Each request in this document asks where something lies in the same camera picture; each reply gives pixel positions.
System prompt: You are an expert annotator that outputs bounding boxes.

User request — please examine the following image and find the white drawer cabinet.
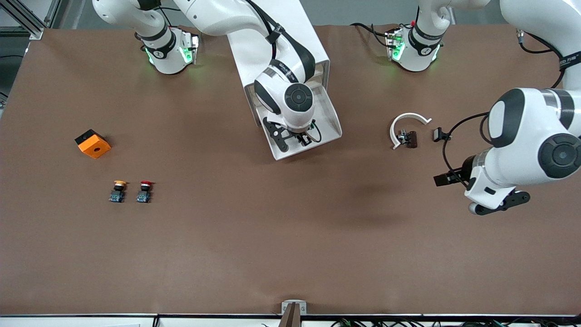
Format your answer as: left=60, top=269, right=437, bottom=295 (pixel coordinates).
left=220, top=0, right=331, bottom=128

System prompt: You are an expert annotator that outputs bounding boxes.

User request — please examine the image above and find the white curved plastic clamp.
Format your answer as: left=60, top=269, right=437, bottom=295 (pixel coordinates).
left=389, top=113, right=433, bottom=150

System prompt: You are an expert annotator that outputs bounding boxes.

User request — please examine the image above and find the orange box with hole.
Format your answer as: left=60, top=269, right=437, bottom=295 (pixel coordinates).
left=74, top=129, right=112, bottom=159

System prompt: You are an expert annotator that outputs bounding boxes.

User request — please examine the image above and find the black base cable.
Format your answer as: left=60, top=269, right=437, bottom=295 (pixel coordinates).
left=350, top=22, right=396, bottom=49

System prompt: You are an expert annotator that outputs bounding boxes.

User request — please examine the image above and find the red push button switch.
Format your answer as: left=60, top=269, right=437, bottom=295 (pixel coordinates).
left=136, top=180, right=154, bottom=203

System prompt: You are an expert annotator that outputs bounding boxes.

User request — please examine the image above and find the grey metal table bracket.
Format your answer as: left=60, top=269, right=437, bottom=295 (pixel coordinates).
left=281, top=300, right=307, bottom=327

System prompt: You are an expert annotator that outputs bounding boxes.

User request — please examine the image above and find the yellow push button switch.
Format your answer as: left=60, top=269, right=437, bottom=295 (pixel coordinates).
left=108, top=180, right=128, bottom=203

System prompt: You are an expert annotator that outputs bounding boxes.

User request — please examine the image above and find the aluminium frame profile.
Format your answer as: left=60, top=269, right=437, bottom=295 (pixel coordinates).
left=0, top=0, right=62, bottom=40

